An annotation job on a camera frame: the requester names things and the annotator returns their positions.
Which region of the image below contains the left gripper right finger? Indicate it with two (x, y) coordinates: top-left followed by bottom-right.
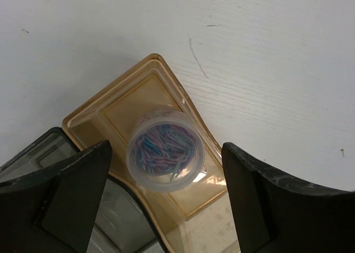
(221, 143), (354, 252)

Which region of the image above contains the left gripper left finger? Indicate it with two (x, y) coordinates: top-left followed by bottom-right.
(1, 140), (113, 252)

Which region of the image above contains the grey plastic bin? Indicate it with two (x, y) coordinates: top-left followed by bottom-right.
(1, 127), (168, 252)

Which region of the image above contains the amber plastic bin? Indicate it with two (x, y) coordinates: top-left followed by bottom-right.
(62, 54), (240, 252)

